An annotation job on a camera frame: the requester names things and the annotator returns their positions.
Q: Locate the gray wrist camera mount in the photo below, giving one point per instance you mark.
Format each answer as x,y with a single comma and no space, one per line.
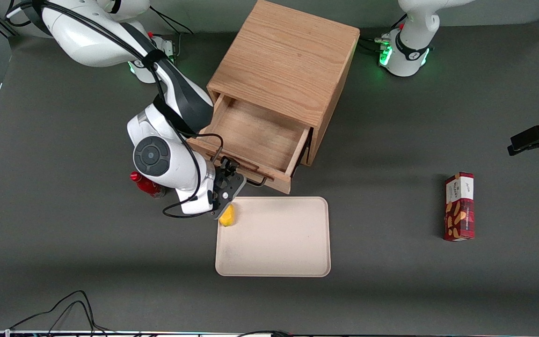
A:
232,187

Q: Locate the red bottle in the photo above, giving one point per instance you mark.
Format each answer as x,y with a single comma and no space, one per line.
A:
150,188

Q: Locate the red snack box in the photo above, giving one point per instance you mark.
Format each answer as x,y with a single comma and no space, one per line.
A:
459,208

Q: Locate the yellow lemon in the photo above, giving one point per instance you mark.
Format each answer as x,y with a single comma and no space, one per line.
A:
228,219

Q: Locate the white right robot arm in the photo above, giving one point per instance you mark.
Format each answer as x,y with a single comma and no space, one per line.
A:
87,37

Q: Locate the cream plastic tray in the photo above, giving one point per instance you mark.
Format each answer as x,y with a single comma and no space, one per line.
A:
274,238

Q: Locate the wooden drawer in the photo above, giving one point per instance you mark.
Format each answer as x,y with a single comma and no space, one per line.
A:
255,135

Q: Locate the wooden drawer cabinet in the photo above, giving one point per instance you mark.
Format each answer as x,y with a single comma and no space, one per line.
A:
288,56

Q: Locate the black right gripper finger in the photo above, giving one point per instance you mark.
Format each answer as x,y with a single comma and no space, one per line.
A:
227,164
235,169

